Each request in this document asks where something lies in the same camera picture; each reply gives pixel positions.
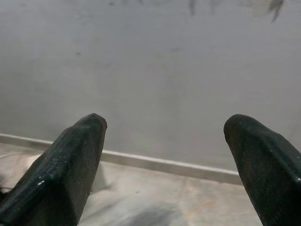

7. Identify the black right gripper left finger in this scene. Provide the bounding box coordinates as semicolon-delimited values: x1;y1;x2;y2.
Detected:
0;113;108;226

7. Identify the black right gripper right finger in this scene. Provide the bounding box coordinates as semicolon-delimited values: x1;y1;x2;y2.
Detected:
223;114;301;226

